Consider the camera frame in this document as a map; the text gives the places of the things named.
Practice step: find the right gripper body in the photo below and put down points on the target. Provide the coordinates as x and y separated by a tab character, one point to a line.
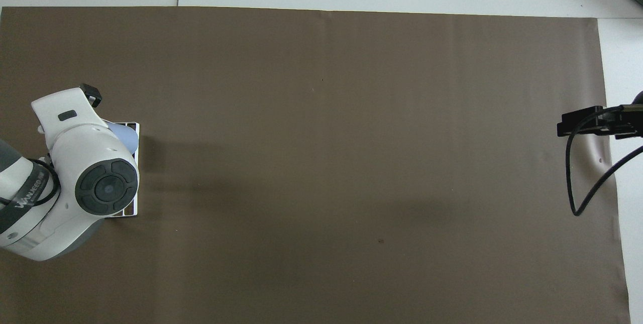
630	122

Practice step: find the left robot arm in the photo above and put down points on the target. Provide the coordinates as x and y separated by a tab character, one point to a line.
80	163

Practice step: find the white cup holder rack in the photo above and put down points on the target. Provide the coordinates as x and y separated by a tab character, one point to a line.
135	130

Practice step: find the light blue cup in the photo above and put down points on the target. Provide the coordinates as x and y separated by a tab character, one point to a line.
126	135

